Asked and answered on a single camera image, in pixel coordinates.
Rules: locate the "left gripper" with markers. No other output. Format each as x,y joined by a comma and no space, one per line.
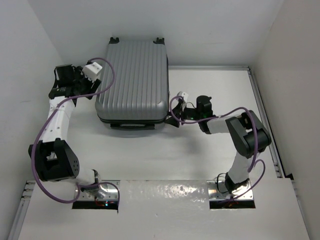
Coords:
91,86

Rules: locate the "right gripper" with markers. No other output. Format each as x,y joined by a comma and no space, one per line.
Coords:
179,113

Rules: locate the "grey suitcase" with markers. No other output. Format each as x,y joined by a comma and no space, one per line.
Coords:
138,73

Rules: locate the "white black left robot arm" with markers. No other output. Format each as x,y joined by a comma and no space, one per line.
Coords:
54,159

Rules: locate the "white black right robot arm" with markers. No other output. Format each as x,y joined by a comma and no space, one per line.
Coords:
248,134

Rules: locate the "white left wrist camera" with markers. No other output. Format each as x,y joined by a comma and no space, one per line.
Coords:
92,71

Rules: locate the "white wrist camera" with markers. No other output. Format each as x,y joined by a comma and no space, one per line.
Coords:
92,71
183,95

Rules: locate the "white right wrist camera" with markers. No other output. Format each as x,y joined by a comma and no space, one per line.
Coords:
183,95

